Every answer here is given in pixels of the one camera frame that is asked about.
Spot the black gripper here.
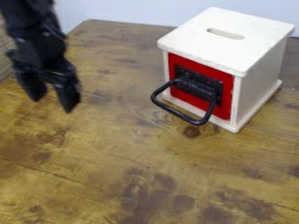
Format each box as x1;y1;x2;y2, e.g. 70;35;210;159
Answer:
6;27;81;113

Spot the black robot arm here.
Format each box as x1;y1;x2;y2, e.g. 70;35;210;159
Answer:
0;0;81;113

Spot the red drawer front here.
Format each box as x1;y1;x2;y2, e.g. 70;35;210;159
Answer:
169;53;234;120

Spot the white wooden box cabinet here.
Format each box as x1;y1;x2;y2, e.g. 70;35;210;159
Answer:
158;7;296;133

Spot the black cable loop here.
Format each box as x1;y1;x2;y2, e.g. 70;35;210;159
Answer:
41;20;69;40

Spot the black metal drawer handle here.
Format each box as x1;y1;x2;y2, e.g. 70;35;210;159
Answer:
151;65;224;125

